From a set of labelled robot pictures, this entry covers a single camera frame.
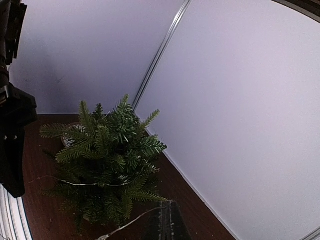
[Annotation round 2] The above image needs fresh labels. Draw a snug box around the patterned ceramic plate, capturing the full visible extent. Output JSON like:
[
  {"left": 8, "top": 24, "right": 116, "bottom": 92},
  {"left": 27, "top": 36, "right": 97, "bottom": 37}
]
[{"left": 60, "top": 122, "right": 85, "bottom": 148}]

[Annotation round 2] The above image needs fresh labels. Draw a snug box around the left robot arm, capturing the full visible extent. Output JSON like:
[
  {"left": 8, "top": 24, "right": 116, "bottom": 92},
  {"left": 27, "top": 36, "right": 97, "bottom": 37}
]
[{"left": 0, "top": 0, "right": 38, "bottom": 199}]

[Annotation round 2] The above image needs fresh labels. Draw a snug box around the small green christmas tree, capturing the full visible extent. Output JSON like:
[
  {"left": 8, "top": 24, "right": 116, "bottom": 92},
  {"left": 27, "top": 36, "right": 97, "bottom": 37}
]
[{"left": 40, "top": 95, "right": 166, "bottom": 233}]

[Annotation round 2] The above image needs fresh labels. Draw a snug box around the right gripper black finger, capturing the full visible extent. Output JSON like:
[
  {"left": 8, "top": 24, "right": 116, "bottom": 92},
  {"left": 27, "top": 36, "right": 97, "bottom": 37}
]
[{"left": 143, "top": 201, "right": 192, "bottom": 240}]

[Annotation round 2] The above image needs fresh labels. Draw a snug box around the fairy light string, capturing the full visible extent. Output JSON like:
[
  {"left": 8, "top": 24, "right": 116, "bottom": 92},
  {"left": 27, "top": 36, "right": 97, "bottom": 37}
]
[{"left": 24, "top": 174, "right": 163, "bottom": 240}]

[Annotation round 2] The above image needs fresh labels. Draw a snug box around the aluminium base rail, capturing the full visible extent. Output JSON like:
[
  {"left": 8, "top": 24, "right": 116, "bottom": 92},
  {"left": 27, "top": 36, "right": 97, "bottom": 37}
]
[{"left": 0, "top": 185, "right": 33, "bottom": 240}]

